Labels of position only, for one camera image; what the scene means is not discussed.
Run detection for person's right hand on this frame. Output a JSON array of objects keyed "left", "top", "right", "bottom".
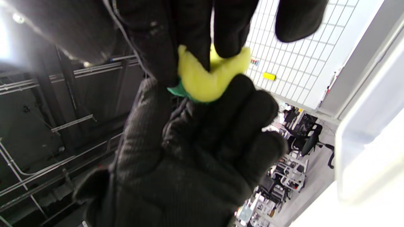
[{"left": 73, "top": 74, "right": 287, "bottom": 227}]

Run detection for person's left hand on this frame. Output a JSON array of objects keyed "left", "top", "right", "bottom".
[{"left": 0, "top": 0, "right": 329, "bottom": 87}]

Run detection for yellow green scouring sponge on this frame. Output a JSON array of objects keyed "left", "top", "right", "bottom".
[{"left": 167, "top": 44, "right": 251, "bottom": 104}]

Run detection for clear plastic airtight container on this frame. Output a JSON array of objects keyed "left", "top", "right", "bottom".
[{"left": 335, "top": 63, "right": 404, "bottom": 202}]

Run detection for white metal rack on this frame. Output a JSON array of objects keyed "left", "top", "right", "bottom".
[{"left": 271, "top": 154, "right": 310, "bottom": 193}]

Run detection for white mobile whiteboard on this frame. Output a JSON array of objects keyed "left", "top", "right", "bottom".
[{"left": 243, "top": 0, "right": 404, "bottom": 120}]

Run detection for black office chair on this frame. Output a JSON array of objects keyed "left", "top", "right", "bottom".
[{"left": 284, "top": 107, "right": 335, "bottom": 169}]

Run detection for grey ceiling pipes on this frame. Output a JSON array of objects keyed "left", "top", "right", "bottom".
[{"left": 0, "top": 54, "right": 146, "bottom": 227}]

